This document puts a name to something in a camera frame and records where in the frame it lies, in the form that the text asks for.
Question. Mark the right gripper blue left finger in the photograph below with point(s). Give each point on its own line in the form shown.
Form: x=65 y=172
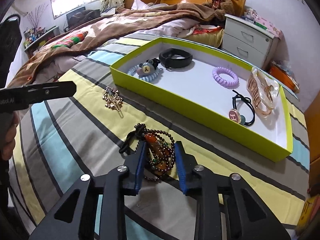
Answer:
x=94 y=206

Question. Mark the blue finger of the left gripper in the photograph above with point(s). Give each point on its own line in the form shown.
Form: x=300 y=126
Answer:
x=47 y=91

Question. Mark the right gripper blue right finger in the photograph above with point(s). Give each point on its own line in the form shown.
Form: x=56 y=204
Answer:
x=227 y=206

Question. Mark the black elastic hair tie charm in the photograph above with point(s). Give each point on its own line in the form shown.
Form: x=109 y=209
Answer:
x=242 y=111

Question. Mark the clear pearl hair claw clip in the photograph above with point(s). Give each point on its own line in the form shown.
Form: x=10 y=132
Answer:
x=263 y=91

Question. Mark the black wristband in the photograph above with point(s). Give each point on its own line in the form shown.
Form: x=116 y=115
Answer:
x=175 y=58

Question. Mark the person's left hand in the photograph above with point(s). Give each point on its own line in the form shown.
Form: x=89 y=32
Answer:
x=10 y=143

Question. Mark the striped table cloth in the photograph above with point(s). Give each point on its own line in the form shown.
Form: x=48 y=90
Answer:
x=59 y=140

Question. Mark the red green striped cushion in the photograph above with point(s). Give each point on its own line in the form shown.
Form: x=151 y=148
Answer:
x=70 y=40

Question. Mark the yellow printed box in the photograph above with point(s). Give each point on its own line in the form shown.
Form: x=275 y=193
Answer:
x=309 y=212

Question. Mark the gold beaded hair pin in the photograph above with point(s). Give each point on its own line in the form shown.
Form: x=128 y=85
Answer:
x=113 y=100

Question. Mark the dark chair with clothes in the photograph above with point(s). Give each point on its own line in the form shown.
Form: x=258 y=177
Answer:
x=80 y=16

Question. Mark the large wooden wardrobe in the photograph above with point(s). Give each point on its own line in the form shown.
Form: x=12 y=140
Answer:
x=312 y=122

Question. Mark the lime green shallow box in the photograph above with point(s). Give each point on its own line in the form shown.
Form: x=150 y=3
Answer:
x=202 y=92

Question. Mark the brown fleece blanket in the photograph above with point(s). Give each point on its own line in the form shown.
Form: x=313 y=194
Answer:
x=102 y=29

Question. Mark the orange storage bin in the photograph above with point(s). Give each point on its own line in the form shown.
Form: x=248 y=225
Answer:
x=284 y=78

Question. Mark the grey bedside drawer cabinet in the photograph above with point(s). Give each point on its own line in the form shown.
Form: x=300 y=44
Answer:
x=248 y=41

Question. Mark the yellow pillow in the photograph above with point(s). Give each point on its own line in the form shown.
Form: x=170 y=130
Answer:
x=213 y=39

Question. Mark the pink floral box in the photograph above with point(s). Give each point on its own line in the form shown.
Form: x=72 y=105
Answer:
x=268 y=26

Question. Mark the brown teddy bear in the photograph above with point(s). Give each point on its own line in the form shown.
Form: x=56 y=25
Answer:
x=221 y=7

